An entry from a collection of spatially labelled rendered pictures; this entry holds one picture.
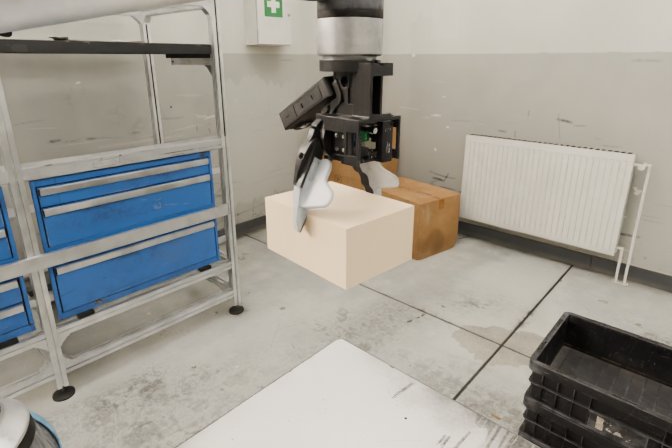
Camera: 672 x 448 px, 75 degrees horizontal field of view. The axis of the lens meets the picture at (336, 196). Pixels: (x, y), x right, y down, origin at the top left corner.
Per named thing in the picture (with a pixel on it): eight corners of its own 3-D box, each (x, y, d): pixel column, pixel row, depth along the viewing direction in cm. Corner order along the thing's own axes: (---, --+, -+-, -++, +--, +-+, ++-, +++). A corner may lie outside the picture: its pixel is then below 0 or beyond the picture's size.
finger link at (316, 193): (306, 235, 48) (341, 159, 49) (275, 221, 52) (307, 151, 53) (324, 243, 50) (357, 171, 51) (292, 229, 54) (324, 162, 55)
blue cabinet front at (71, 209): (58, 319, 170) (28, 181, 153) (218, 259, 221) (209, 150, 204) (61, 322, 168) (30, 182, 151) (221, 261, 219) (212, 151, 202)
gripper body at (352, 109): (355, 174, 48) (357, 60, 45) (306, 161, 54) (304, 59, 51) (400, 163, 53) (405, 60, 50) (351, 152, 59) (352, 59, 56)
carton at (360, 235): (267, 248, 62) (264, 197, 59) (331, 227, 69) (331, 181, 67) (346, 289, 50) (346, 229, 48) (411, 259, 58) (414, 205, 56)
